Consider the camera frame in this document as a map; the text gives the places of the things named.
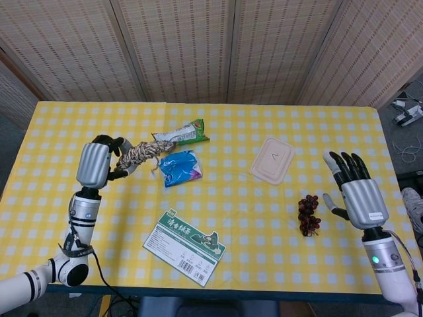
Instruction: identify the bamboo folding screen panel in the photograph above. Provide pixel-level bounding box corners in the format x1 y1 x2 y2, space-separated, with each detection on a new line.
0 0 148 103
110 0 239 104
227 0 346 106
0 59 39 131
297 0 423 110

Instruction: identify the blue plastic packet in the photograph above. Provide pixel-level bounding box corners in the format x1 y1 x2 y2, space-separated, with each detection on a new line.
158 150 203 188

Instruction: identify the beige rectangular container lid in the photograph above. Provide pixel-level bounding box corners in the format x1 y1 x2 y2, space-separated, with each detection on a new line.
249 137 296 186

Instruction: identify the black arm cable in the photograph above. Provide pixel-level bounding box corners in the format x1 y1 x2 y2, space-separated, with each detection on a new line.
388 230 423 298
67 194 139 317

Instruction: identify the black box on floor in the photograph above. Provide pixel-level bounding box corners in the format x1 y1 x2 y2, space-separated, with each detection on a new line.
396 170 423 191

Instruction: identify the braided multicolour rope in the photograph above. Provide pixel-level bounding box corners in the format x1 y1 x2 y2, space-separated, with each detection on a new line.
117 139 176 178

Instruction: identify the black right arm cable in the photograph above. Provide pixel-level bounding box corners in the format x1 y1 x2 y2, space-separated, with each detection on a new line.
388 230 423 298

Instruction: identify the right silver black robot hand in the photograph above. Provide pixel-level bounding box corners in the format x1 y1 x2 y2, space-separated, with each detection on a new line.
322 151 390 230

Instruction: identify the green snack bag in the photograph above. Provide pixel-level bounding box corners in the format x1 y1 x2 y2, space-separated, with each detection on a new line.
151 118 211 149

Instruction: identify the grey shoe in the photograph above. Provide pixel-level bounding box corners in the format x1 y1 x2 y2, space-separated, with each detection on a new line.
401 187 423 232

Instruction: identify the dark red grape bunch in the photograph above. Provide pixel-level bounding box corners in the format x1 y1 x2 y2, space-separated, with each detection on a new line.
297 194 322 237

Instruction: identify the white black floor device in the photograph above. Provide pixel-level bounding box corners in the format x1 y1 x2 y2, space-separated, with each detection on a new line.
391 90 423 128

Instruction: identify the yellow white checkered tablecloth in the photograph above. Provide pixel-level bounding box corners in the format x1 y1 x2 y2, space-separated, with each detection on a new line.
0 100 412 297

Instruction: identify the thin white floor cable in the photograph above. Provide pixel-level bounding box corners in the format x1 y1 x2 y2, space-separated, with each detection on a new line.
393 138 423 162

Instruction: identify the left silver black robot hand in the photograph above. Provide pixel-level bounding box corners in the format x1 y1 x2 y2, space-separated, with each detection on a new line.
75 134 136 190

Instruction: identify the green tea packaging card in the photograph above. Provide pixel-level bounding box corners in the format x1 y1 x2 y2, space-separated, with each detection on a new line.
142 209 227 287

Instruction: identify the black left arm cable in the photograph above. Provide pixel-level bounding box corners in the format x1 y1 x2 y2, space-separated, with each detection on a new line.
67 194 139 317

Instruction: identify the blue chair seat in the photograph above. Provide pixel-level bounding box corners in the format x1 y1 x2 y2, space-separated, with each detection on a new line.
137 296 280 317

